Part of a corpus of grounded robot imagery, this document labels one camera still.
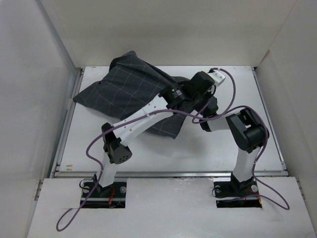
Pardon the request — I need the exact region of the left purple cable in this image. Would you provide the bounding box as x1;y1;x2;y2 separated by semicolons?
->
54;67;237;232

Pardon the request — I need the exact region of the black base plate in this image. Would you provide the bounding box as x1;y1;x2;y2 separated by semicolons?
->
79;179;127;202
213;181;259;199

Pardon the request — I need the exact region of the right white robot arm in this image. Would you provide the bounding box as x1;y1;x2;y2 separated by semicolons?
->
199;106;269;198

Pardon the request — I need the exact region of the dark grey checked pillowcase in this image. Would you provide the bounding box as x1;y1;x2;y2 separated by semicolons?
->
72;50;193;140

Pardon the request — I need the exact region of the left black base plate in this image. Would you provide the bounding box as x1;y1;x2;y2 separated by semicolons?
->
79;179;127;202

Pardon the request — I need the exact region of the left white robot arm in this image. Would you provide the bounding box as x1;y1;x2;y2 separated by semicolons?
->
94;71;225;197

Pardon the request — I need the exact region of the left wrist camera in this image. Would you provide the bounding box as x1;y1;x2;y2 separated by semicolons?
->
208;68;226;87

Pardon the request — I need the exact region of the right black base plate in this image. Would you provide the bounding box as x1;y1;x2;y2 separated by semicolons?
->
213;181;259;199

